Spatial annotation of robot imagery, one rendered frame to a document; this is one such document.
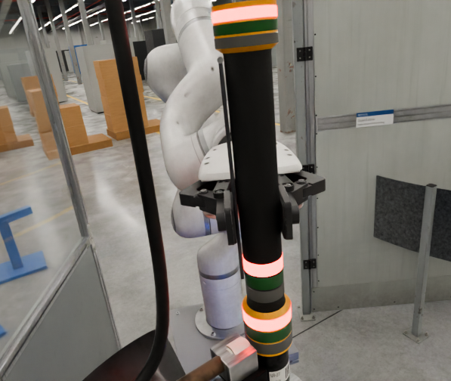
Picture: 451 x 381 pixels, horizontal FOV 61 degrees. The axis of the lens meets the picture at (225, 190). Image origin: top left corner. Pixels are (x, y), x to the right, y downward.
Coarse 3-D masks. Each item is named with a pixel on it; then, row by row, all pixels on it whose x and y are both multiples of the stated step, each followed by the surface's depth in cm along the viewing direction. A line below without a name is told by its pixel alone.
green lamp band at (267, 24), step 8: (224, 24) 24; (232, 24) 24; (240, 24) 24; (248, 24) 24; (256, 24) 24; (264, 24) 24; (272, 24) 24; (216, 32) 25; (224, 32) 24; (232, 32) 24; (240, 32) 24; (248, 32) 24
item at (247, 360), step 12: (228, 336) 35; (240, 336) 34; (216, 348) 33; (252, 348) 33; (228, 360) 32; (240, 360) 32; (252, 360) 33; (228, 372) 32; (240, 372) 32; (252, 372) 33; (264, 372) 33
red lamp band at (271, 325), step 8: (288, 312) 33; (248, 320) 33; (256, 320) 32; (272, 320) 32; (280, 320) 32; (288, 320) 33; (256, 328) 33; (264, 328) 33; (272, 328) 33; (280, 328) 33
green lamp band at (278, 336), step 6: (288, 324) 33; (246, 330) 34; (252, 330) 33; (282, 330) 33; (288, 330) 34; (252, 336) 34; (258, 336) 33; (264, 336) 33; (270, 336) 33; (276, 336) 33; (282, 336) 33; (264, 342) 33; (270, 342) 33
